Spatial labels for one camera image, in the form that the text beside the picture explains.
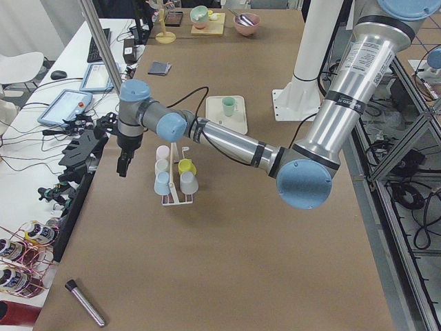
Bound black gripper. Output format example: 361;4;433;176
116;133;143;177

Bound green plastic cup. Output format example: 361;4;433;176
221;97;236;117

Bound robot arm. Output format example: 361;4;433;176
117;1;440;209

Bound cream plastic cup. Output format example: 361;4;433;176
154;159;170;175

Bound pink plastic cup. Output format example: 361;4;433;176
156;145;170;161

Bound blue plastic cup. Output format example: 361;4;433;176
154;171;170;196

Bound yellow plastic cup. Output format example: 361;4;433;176
178;158;197;175

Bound grey plastic cup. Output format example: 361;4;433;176
180;171;199;194

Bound white rabbit tray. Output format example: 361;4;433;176
205;95;248;134

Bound black tool rack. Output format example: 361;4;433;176
52;130;108;262

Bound blue teach pendant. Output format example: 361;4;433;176
37;89;93;126

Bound folded grey cloth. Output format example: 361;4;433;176
147;61;172;76

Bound black keyboard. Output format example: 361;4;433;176
86;28;112;63

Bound black computer mouse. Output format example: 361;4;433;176
50;70;68;81

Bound wooden stand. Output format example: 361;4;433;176
146;0;176;44

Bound white chair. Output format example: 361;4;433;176
1;52;44;86

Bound silver metal cylinder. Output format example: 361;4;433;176
65;279;106;328

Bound wooden board with bowls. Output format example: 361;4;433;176
189;6;225;37

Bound pink bowl with spoon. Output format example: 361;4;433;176
234;12;260;36

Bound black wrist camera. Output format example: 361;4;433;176
93;112;119;139

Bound wooden rack handle rod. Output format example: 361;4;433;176
169;143;176;190

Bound white wire cup rack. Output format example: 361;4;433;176
161;144;194;206

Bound aluminium frame post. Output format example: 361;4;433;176
79;0;126;103

